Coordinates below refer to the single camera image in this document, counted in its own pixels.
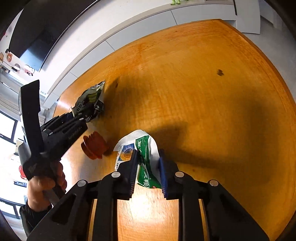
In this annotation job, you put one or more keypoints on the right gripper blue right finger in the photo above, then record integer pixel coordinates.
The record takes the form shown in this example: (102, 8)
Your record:
(163, 175)

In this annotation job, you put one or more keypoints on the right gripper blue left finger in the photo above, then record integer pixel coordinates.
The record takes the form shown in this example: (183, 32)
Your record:
(135, 159)

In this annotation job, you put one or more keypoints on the white green snack wrapper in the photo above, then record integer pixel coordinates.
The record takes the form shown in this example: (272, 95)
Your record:
(148, 174)

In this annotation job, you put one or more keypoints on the red plastic cap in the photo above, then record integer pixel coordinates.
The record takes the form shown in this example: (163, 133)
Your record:
(94, 146)

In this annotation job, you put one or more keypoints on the dark green snack bag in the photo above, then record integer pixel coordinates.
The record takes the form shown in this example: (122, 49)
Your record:
(90, 104)

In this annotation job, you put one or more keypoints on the person's left hand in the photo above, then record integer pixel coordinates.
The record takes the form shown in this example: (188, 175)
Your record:
(37, 201)

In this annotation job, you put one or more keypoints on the black television screen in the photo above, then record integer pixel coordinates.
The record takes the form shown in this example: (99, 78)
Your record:
(41, 25)

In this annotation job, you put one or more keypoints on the white low tv cabinet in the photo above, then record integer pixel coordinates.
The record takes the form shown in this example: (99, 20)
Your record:
(110, 25)

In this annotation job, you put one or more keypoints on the green toy dinosaur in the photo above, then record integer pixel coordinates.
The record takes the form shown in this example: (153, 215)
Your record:
(174, 2)

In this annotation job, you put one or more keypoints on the white tall cabinet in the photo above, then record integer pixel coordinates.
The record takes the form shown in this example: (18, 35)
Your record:
(247, 16)

